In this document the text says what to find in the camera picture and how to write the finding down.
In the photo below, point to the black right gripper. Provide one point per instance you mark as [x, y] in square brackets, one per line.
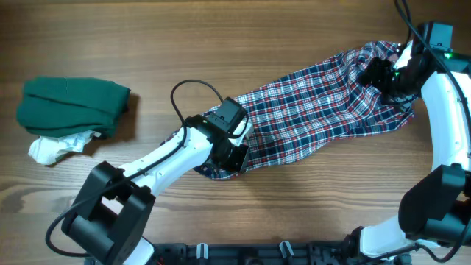
[374, 73]

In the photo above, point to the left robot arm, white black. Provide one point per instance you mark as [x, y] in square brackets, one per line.
[112, 208]

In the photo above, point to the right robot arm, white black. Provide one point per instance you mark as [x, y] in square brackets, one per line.
[430, 214]

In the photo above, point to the folded dark green garment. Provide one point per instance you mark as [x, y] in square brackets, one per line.
[61, 106]

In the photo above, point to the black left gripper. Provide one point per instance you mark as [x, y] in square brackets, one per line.
[237, 163]

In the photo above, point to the crumpled white cloth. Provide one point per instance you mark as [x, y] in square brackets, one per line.
[48, 150]

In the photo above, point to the plaid shirt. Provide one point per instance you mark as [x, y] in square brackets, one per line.
[299, 113]

